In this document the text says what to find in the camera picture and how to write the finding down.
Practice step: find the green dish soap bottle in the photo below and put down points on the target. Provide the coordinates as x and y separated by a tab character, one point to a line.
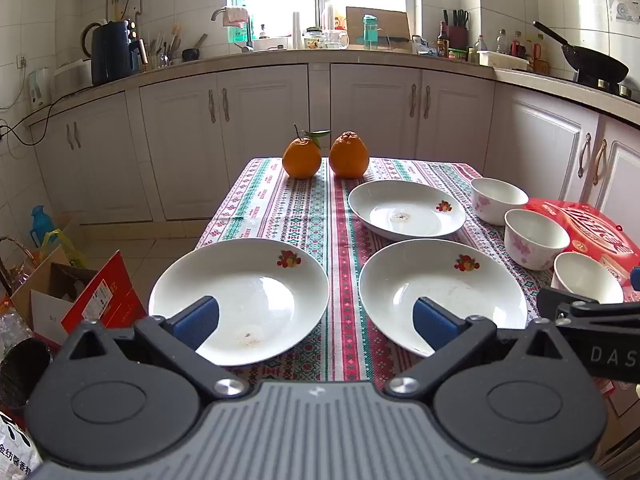
235	35

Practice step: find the knife block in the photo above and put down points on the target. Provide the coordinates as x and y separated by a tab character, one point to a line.
456	35

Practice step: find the gas stove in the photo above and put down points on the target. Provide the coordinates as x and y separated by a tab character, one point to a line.
610	89

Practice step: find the black bin bag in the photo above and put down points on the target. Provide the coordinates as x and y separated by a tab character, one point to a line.
22	375

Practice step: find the blue bottle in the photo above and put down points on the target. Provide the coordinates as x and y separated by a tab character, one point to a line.
39	225

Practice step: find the glass jar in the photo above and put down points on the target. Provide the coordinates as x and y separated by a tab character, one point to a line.
313	39

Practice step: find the orange with leaf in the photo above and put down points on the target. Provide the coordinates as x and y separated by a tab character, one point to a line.
300	160

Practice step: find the open cardboard box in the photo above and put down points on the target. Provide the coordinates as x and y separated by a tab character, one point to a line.
50	290

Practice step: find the patterned red green tablecloth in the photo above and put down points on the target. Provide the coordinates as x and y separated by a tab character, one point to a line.
340	260

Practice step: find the dark sauce bottle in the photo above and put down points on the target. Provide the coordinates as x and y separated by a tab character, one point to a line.
442	42

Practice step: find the seasoning bottle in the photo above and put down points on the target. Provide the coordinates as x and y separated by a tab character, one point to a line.
481	44
501	42
516	46

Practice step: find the utensil holder with utensils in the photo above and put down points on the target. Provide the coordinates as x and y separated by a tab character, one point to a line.
160	50

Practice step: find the white plate fruit print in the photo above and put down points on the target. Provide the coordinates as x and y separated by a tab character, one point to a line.
390	205
250	285
450	300

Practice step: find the white pink dishcloth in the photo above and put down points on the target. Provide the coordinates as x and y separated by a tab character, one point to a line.
235	15

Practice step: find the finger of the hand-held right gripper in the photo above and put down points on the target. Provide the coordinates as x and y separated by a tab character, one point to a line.
560	300
636	279

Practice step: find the stack of white cups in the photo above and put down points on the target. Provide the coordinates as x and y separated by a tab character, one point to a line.
297	30

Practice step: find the teal water bottle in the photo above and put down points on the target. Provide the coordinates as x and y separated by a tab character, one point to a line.
370	30

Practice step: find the black mortar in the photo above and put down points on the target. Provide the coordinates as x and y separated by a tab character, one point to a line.
191	53

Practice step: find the kitchen countertop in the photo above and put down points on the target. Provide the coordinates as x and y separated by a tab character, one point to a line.
350	55

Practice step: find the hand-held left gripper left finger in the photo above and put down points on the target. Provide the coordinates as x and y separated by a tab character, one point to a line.
197	320

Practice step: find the wall socket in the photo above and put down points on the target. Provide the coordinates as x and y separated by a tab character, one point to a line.
22	61

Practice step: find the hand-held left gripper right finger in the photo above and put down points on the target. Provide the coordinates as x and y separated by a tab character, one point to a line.
435	325

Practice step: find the clear plastic bag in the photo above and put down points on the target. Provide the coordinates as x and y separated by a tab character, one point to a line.
12	330

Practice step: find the white electric jug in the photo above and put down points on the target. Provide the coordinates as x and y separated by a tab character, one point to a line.
39	87

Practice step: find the bumpy orange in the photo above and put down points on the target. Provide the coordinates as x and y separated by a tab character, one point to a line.
350	157

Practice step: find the brown cardboard box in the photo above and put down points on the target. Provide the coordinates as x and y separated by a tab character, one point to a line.
395	25

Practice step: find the white rice cooker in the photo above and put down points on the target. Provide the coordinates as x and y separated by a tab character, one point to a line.
72	75

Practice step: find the cooking oil bottle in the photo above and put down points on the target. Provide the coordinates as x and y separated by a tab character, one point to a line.
331	15

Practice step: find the printed white sack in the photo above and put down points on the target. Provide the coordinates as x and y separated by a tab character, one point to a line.
15	450

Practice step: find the white rectangular container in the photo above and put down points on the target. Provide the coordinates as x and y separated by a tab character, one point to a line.
270	42

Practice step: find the white tray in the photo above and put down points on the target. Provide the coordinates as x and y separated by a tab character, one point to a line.
502	59

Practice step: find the red gift box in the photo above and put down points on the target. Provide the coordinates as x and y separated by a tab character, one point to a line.
600	225

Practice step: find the white bowl pink flowers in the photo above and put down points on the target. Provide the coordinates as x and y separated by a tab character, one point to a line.
535	240
500	200
585	280

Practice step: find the glass mug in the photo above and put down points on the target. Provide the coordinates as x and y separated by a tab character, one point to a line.
336	39

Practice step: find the wicker basket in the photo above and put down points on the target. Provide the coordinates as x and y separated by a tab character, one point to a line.
12	265

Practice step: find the yellow green bag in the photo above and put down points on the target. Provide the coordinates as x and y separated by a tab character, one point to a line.
60	250

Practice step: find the black wok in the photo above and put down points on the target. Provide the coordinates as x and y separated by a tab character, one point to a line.
595	62

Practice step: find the metal faucet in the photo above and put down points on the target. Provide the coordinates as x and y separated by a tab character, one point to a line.
247	35

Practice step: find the red cardboard box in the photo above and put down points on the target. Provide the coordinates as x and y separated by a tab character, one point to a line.
110	295

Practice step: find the wall sticker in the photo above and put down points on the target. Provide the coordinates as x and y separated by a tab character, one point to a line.
622	10

